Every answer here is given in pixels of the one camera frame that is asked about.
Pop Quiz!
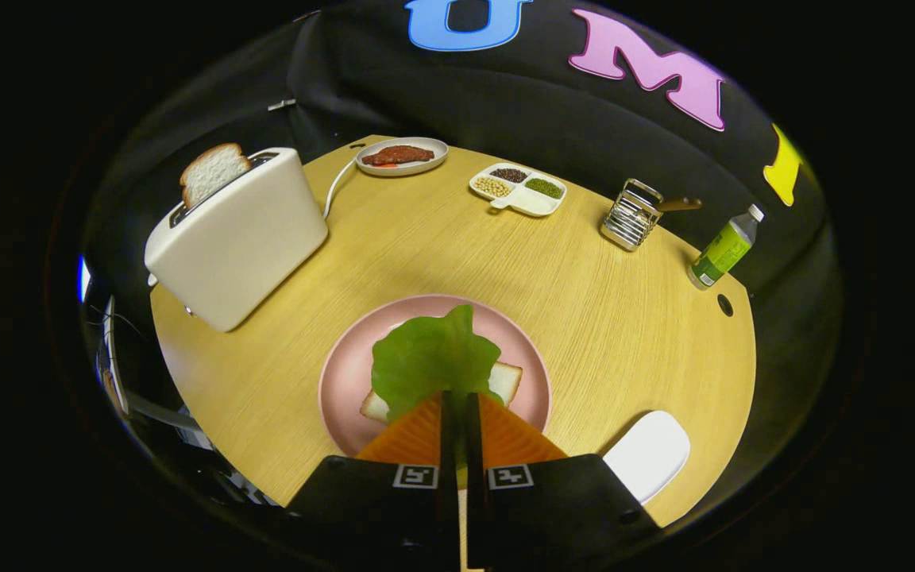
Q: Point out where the square white bread slice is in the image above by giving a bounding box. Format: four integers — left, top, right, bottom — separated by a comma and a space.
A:
360, 361, 523, 424

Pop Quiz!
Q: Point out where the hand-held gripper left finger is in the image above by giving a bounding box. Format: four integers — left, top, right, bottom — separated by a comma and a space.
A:
287, 391, 458, 572

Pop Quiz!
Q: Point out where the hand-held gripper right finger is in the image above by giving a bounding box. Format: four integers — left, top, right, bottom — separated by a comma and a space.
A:
467, 391, 661, 572

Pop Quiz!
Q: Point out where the white flat plate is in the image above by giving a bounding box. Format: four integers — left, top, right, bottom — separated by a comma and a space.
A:
602, 410, 691, 505

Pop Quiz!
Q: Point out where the toasted bread slice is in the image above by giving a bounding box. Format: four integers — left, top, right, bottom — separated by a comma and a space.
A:
180, 143, 252, 209

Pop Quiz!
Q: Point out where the brown steak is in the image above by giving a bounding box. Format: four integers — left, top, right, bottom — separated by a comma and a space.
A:
361, 145, 435, 167

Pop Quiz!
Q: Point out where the grey round plate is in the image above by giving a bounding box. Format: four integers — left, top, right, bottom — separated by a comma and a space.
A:
355, 137, 450, 176

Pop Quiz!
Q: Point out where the black backdrop cloth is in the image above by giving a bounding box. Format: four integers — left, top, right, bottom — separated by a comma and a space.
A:
80, 0, 844, 509

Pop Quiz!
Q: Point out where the white toaster cable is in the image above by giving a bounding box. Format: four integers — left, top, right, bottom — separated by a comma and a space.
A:
322, 155, 359, 219

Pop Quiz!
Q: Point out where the metal wire holder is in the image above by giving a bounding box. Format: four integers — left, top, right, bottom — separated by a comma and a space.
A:
600, 179, 663, 252

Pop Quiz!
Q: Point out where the white toaster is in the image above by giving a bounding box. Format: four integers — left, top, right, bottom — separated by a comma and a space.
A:
145, 147, 330, 333

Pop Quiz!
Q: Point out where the white divided dish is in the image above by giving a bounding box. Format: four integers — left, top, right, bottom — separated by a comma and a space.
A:
469, 162, 568, 218

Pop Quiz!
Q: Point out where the green label plastic bottle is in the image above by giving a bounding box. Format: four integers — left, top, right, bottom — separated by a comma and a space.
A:
686, 204, 766, 291

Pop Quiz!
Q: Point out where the pink round plate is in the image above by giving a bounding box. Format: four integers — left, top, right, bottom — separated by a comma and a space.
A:
319, 295, 553, 458

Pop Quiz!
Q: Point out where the green lettuce leaf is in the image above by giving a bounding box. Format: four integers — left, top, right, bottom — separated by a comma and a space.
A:
371, 304, 504, 422

